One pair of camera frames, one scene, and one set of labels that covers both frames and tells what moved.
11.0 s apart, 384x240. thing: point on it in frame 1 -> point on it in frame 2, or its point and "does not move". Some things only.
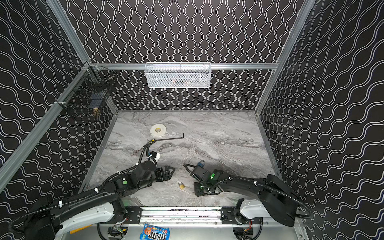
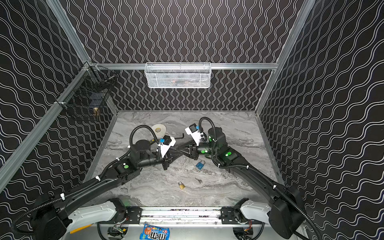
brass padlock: (181, 186) does not move
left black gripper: (160, 174) -> (166, 160)
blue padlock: (200, 164) does not move
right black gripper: (197, 177) -> (192, 151)
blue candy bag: (153, 232) does not move
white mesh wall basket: (177, 75) does not move
